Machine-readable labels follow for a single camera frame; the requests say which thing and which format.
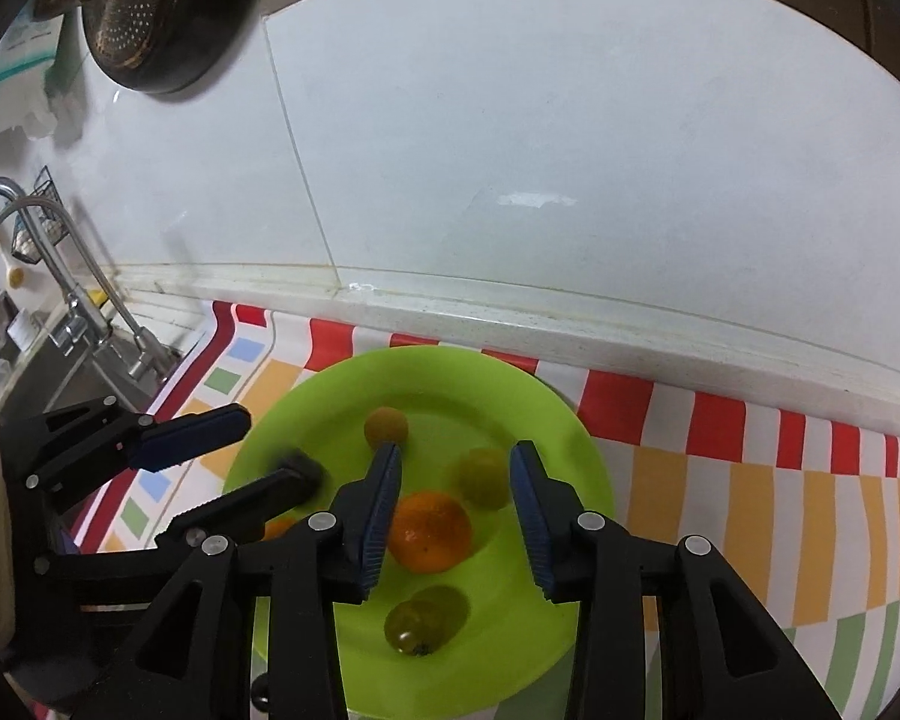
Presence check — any green tomato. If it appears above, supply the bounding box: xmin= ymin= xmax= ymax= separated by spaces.
xmin=383 ymin=600 xmax=447 ymax=656
xmin=455 ymin=447 xmax=510 ymax=511

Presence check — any brown longan front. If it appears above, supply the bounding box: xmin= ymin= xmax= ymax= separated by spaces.
xmin=364 ymin=406 xmax=409 ymax=450

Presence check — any large orange with stem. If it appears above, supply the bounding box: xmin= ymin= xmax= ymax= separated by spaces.
xmin=386 ymin=491 xmax=473 ymax=574

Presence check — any green tomato front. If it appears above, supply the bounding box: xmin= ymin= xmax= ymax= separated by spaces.
xmin=455 ymin=447 xmax=510 ymax=511

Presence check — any small orange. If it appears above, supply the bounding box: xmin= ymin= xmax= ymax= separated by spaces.
xmin=263 ymin=515 xmax=295 ymax=541

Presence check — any thin gooseneck faucet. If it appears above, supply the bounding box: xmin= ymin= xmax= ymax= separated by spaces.
xmin=0 ymin=195 xmax=182 ymax=384

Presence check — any colourful striped tablecloth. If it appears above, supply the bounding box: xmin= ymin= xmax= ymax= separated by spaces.
xmin=74 ymin=302 xmax=900 ymax=718

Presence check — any green plate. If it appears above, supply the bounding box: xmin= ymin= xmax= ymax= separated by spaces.
xmin=224 ymin=346 xmax=614 ymax=718

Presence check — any teal paper towel box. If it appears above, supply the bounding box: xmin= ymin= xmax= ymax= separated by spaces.
xmin=0 ymin=8 xmax=64 ymax=140

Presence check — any wire sponge basket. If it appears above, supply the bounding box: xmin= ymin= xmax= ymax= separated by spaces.
xmin=11 ymin=166 xmax=68 ymax=265

